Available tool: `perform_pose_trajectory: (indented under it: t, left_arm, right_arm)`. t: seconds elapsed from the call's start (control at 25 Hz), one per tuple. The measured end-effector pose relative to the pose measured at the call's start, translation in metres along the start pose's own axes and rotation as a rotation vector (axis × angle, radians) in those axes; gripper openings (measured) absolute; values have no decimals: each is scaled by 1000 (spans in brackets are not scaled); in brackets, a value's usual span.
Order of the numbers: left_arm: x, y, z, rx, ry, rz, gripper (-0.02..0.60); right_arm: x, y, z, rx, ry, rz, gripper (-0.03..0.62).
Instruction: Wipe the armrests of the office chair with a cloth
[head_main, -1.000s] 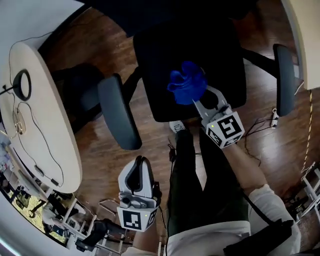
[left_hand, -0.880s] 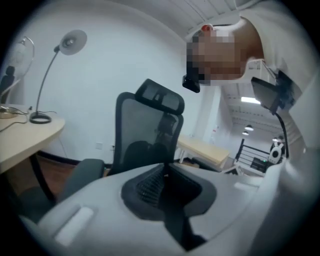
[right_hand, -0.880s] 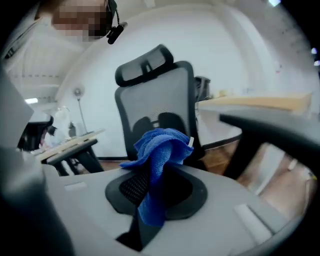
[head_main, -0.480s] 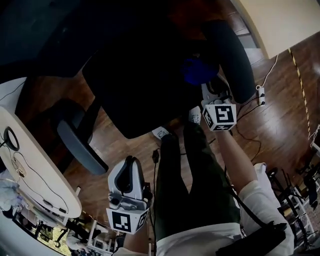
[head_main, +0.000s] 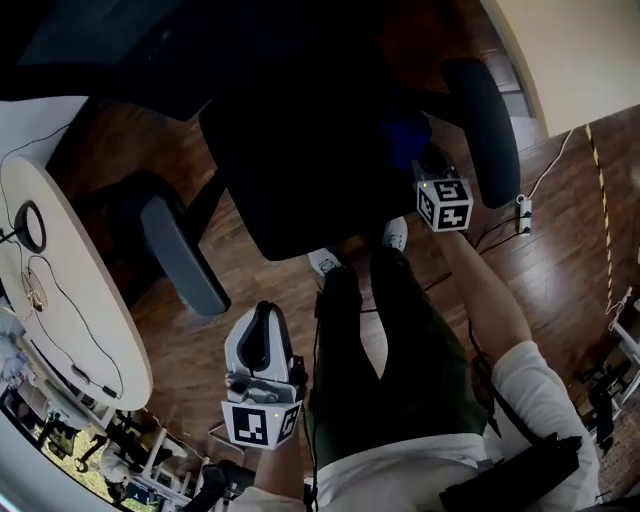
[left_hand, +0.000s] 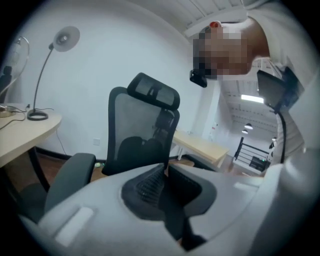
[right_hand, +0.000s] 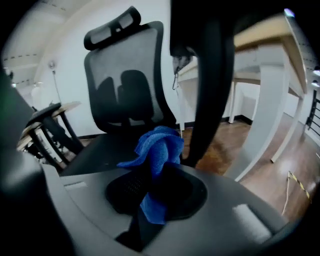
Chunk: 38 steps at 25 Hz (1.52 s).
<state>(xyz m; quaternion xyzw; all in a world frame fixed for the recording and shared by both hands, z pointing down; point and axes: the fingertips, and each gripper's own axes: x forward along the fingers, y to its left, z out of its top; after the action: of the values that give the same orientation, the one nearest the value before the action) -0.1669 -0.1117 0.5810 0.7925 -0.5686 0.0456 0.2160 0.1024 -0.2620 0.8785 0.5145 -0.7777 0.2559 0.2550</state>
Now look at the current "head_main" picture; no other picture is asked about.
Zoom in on black office chair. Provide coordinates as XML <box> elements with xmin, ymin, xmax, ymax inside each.
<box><xmin>0</xmin><ymin>0</ymin><xmax>522</xmax><ymax>263</ymax></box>

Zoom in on person's white left shoe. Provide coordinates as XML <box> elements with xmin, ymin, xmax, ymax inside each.
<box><xmin>306</xmin><ymin>247</ymin><xmax>344</xmax><ymax>278</ymax></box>

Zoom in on person's white shoe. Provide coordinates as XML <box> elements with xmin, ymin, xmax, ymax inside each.
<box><xmin>306</xmin><ymin>247</ymin><xmax>344</xmax><ymax>278</ymax></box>
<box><xmin>381</xmin><ymin>216</ymin><xmax>409</xmax><ymax>252</ymax></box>

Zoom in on person's white right shoe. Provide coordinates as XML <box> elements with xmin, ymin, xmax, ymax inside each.
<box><xmin>381</xmin><ymin>216</ymin><xmax>409</xmax><ymax>252</ymax></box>

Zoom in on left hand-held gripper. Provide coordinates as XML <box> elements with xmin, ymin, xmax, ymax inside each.
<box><xmin>220</xmin><ymin>301</ymin><xmax>305</xmax><ymax>450</ymax></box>

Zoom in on gold lamp with white globe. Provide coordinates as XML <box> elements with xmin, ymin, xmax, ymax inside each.
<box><xmin>0</xmin><ymin>268</ymin><xmax>50</xmax><ymax>321</ymax></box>

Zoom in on person's cream shirt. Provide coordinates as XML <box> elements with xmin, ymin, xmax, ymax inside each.
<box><xmin>234</xmin><ymin>339</ymin><xmax>601</xmax><ymax>512</ymax></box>

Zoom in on round beige table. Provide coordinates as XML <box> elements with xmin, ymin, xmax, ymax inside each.
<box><xmin>0</xmin><ymin>156</ymin><xmax>154</xmax><ymax>412</ymax></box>

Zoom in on black shoulder bag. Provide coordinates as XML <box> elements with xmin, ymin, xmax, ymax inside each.
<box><xmin>438</xmin><ymin>433</ymin><xmax>585</xmax><ymax>512</ymax></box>

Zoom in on beige curved desk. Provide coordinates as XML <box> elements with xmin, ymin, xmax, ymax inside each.
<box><xmin>480</xmin><ymin>0</ymin><xmax>640</xmax><ymax>139</ymax></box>

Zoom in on white power strip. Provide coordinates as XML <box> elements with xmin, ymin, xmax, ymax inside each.
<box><xmin>515</xmin><ymin>194</ymin><xmax>534</xmax><ymax>238</ymax></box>

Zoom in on black desk lamp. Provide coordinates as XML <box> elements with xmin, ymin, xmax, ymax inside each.
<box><xmin>0</xmin><ymin>200</ymin><xmax>48</xmax><ymax>254</ymax></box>

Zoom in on white cable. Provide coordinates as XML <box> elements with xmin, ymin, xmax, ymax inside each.
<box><xmin>526</xmin><ymin>128</ymin><xmax>576</xmax><ymax>200</ymax></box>

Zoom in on person's left forearm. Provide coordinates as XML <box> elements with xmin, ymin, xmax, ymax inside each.
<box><xmin>253</xmin><ymin>428</ymin><xmax>307</xmax><ymax>501</ymax></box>

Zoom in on person's dark green trousers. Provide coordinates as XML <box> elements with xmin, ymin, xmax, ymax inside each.
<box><xmin>310</xmin><ymin>245</ymin><xmax>490</xmax><ymax>464</ymax></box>

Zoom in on blue cloth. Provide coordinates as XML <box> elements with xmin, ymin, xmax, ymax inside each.
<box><xmin>378</xmin><ymin>110</ymin><xmax>434</xmax><ymax>172</ymax></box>

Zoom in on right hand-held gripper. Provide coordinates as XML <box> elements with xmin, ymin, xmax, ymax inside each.
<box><xmin>410</xmin><ymin>158</ymin><xmax>475</xmax><ymax>234</ymax></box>

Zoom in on person's right forearm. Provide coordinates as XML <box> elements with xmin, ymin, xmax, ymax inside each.
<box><xmin>438</xmin><ymin>231</ymin><xmax>532</xmax><ymax>362</ymax></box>

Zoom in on black padded chair armrest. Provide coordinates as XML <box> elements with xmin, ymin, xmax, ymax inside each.
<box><xmin>439</xmin><ymin>57</ymin><xmax>522</xmax><ymax>210</ymax></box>
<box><xmin>140</xmin><ymin>193</ymin><xmax>232</xmax><ymax>318</ymax></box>

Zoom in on yellow black floor tape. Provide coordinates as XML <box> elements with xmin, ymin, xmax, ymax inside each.
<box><xmin>584</xmin><ymin>123</ymin><xmax>616</xmax><ymax>305</ymax></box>

